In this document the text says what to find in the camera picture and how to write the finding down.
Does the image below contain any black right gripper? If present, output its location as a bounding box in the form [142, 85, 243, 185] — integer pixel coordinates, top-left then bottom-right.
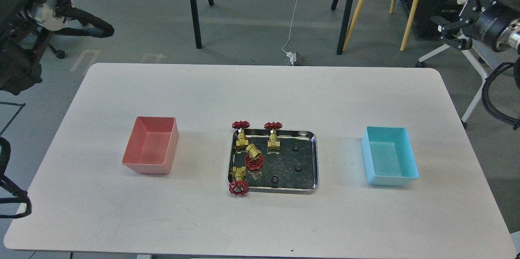
[431, 0, 512, 51]

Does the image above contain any brass valve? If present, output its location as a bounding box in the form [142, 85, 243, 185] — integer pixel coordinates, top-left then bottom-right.
[232, 121, 250, 150]
[229, 166, 249, 196]
[245, 144, 265, 171]
[264, 122, 283, 151]

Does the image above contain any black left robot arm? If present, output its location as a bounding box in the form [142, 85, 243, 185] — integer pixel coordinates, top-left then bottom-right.
[0, 0, 115, 95]

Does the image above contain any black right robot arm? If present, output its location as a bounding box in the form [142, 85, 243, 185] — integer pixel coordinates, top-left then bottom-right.
[431, 0, 519, 52]

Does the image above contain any blue plastic box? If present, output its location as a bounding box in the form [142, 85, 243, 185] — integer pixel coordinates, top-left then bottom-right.
[362, 126, 420, 186]

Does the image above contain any pink plastic box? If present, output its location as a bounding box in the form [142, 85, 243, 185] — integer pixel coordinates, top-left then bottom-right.
[122, 116, 180, 175]

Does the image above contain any black tripod leg right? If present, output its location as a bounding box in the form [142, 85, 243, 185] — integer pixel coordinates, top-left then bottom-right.
[330, 0, 361, 56]

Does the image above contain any stainless steel tray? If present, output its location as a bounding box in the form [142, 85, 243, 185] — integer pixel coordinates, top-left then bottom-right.
[245, 128, 319, 194]

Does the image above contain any black office chair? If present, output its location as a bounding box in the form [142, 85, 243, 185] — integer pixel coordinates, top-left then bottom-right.
[35, 28, 65, 59]

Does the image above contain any white frame grey chair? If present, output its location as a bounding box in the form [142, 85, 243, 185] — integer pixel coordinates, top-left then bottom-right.
[415, 36, 494, 130]

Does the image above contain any white charger with cable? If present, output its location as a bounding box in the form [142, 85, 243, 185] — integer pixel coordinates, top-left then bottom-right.
[281, 0, 299, 65]

